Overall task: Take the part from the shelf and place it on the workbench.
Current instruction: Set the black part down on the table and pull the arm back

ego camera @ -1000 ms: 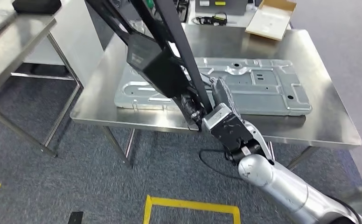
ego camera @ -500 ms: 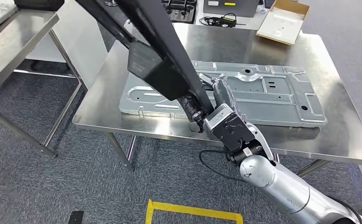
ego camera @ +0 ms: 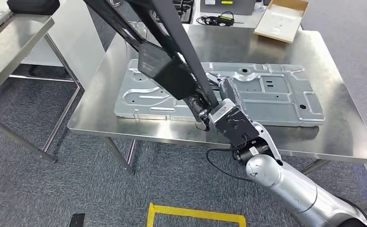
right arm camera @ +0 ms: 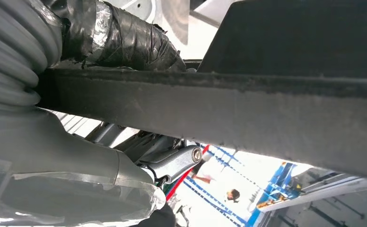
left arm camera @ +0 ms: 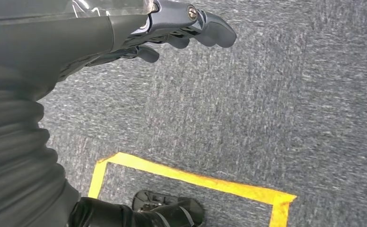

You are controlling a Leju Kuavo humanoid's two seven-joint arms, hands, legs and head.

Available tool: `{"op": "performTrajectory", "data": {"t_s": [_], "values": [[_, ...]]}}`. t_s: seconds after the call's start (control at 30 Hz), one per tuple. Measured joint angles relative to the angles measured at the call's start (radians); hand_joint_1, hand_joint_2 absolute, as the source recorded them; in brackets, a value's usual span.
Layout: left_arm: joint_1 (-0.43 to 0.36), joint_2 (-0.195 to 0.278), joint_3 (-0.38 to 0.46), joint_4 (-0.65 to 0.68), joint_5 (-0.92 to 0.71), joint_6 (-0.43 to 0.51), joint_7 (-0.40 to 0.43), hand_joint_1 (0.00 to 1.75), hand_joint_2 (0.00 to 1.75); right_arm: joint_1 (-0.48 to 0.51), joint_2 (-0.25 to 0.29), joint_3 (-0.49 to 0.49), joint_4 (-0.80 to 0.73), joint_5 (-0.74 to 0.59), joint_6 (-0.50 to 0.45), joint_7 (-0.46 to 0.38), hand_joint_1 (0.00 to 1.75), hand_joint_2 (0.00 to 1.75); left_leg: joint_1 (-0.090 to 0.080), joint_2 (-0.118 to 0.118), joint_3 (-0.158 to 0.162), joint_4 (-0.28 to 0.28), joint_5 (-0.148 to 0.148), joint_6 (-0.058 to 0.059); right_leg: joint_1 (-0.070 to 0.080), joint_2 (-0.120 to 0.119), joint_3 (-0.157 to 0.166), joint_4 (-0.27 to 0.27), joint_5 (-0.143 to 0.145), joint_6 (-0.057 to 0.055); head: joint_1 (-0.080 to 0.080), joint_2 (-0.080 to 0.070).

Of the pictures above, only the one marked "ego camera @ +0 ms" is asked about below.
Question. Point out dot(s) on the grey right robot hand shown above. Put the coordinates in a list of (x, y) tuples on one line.
[(230, 91)]

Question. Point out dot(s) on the black plastic plate holder part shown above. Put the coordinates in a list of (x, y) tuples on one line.
[(171, 78)]

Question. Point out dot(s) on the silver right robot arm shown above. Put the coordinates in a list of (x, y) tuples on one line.
[(296, 191)]

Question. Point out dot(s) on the stainless steel workbench table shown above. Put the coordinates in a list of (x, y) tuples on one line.
[(327, 62)]

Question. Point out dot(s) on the small black robot part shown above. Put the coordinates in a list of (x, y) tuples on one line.
[(77, 221)]

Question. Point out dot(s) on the white desk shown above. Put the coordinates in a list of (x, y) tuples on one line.
[(249, 20)]

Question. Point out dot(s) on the grey laptop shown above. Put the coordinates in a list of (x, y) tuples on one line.
[(227, 7)]

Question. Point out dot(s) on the open cardboard box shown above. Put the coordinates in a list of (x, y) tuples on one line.
[(280, 22)]

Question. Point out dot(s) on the black foam tray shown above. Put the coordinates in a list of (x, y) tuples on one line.
[(185, 11)]

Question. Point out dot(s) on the clear plastic blister tray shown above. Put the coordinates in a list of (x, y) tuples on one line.
[(141, 28)]

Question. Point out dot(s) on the yellow floor tape square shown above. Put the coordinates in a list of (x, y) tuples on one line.
[(196, 214)]

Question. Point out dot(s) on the white cabinet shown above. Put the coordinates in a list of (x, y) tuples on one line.
[(77, 37)]

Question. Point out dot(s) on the black soft case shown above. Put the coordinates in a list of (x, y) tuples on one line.
[(33, 6)]

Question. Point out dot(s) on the stainless steel side table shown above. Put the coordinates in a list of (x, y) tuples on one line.
[(14, 40)]

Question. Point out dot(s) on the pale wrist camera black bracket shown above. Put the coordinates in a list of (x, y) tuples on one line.
[(233, 125)]

